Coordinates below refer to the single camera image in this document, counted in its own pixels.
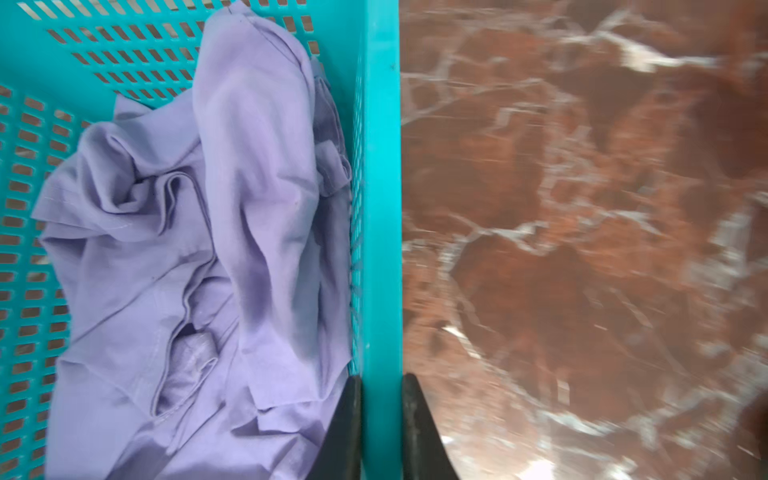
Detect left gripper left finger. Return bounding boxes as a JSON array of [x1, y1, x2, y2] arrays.
[[307, 375, 363, 480]]

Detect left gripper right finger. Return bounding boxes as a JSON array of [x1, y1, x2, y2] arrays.
[[402, 373, 459, 480]]

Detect teal plastic laundry basket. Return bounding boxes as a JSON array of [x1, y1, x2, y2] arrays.
[[1, 1, 403, 479]]

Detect lilac purple t shirt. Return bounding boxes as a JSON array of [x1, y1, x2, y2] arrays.
[[33, 2, 351, 479]]

